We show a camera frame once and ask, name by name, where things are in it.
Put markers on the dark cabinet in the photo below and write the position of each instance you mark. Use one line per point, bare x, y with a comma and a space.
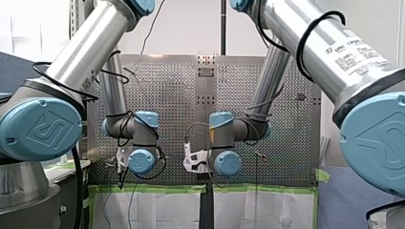
68, 191

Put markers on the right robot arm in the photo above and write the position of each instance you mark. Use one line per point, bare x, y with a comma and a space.
334, 47

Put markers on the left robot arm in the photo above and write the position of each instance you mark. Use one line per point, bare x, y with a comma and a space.
89, 47

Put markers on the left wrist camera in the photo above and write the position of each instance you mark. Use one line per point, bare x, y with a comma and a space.
120, 159

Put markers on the connector holder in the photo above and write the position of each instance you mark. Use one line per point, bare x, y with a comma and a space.
301, 96

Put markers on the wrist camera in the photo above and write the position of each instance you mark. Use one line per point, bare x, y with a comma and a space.
120, 159
190, 162

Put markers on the black pole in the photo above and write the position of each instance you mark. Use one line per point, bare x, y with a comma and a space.
223, 25

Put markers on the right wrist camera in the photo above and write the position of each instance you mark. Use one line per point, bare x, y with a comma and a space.
190, 162

